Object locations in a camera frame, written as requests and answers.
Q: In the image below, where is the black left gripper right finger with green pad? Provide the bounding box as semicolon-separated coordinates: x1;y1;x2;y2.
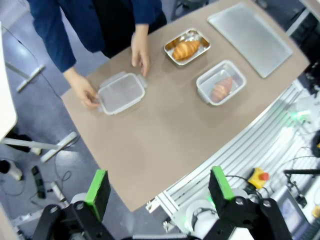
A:
203;165;293;240

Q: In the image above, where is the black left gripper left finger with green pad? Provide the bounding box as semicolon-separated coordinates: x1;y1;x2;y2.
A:
32;169;116;240

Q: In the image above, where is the golden croissant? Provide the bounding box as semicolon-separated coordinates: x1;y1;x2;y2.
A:
171;39;201;61
210;76;234;103

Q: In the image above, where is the clear plastic lid white rim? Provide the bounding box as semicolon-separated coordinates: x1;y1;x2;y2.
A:
96;71;149;116

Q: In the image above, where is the clear plastic airtight container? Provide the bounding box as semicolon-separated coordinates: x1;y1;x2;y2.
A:
195;59;247;106

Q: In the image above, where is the person's left forearm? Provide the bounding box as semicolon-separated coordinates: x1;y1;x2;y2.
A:
134;23;150;36

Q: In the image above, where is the person's right forearm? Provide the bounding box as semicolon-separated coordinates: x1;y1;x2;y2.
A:
26;0;83;85

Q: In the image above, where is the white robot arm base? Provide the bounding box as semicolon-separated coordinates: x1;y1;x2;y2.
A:
184;188;252;237
284;98;315;125

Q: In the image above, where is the person's right hand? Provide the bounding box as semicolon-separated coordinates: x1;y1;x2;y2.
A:
70;74;101;109

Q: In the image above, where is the person's left hand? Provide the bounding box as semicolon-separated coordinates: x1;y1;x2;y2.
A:
130;32;151;78

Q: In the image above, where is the white plug adapter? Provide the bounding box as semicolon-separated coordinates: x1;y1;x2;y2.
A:
50;181;68;203

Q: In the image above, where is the yellow red emergency stop button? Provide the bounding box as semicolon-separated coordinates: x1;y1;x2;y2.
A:
247;167;271;190

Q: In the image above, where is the black power strip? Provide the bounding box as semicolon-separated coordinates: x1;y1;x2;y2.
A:
30;165;47;200

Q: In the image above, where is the white desk leg with foot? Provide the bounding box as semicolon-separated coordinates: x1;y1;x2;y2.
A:
1;131;79;164

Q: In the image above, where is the grey control box screen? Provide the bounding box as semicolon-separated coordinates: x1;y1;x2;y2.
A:
276;189;311;232

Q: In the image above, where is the black metal bar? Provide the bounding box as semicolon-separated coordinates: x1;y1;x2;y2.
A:
283;168;320;176

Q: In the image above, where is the white table leg foot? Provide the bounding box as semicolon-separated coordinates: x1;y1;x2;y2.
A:
4;61;46;93

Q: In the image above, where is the white desk top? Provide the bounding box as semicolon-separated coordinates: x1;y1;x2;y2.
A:
0;21;18;144

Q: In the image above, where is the large flat grey baking tray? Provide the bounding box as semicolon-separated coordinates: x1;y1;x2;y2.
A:
207;2;294;79

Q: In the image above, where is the small shiny metal tray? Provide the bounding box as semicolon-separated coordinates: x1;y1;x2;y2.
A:
163;29;211;67

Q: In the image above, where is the person in blue jacket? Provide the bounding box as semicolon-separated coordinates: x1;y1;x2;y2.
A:
26;0;168;59

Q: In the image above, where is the aluminium table frame rail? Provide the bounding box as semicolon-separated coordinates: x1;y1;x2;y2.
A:
145;80;312;214

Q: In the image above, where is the thin dark floor cable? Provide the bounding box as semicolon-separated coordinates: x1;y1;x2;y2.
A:
1;24;65;99

